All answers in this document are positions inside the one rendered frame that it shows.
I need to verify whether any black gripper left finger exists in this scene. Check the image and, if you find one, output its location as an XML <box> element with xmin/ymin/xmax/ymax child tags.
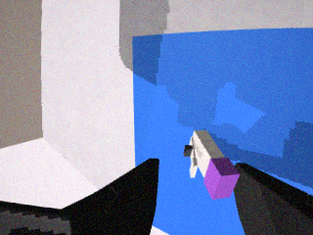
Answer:
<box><xmin>0</xmin><ymin>158</ymin><xmax>159</xmax><ymax>235</ymax></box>

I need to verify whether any blue flat square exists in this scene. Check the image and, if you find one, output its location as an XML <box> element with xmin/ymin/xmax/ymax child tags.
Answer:
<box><xmin>133</xmin><ymin>27</ymin><xmax>313</xmax><ymax>235</ymax></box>

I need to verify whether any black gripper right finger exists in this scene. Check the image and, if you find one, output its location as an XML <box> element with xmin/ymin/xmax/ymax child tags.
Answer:
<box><xmin>234</xmin><ymin>162</ymin><xmax>313</xmax><ymax>235</ymax></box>

